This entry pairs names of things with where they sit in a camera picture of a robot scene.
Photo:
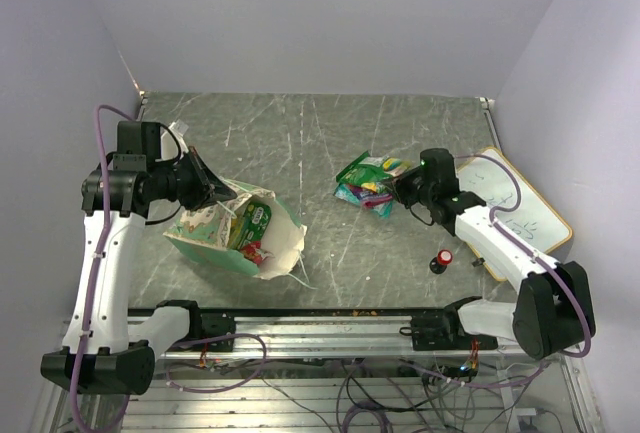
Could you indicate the red black stamp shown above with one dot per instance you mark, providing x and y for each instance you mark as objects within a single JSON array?
[{"x": 440, "y": 262}]

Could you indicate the dark green candy packet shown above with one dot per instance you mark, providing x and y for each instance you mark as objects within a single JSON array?
[{"x": 251, "y": 225}]

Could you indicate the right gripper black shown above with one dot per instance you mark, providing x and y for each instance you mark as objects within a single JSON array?
[{"x": 400, "y": 186}]

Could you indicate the teal candy packet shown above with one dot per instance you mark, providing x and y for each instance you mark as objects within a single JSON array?
[{"x": 346, "y": 192}]

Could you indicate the green fruit candy packet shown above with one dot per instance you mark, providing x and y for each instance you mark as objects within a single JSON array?
[{"x": 371, "y": 172}]

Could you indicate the aluminium rail frame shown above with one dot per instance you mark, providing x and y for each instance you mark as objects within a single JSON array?
[{"x": 339, "y": 370}]

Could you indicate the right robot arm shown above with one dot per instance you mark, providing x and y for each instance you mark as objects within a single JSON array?
[{"x": 553, "y": 311}]

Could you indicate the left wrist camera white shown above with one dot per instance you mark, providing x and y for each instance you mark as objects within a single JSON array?
[{"x": 173, "y": 144}]

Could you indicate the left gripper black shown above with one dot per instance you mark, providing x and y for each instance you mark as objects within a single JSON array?
[{"x": 206, "y": 188}]

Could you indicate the green patterned paper bag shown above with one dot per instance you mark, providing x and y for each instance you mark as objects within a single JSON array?
[{"x": 202, "y": 236}]

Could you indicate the small red snack packet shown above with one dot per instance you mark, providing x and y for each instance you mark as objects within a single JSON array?
[{"x": 255, "y": 253}]

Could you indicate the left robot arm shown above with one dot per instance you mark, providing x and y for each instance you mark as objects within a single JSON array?
[{"x": 101, "y": 352}]

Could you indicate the purple berries candy packet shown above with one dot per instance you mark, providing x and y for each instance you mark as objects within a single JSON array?
[{"x": 371, "y": 199}]

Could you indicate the small whiteboard yellow frame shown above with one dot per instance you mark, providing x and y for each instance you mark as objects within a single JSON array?
[{"x": 515, "y": 227}]

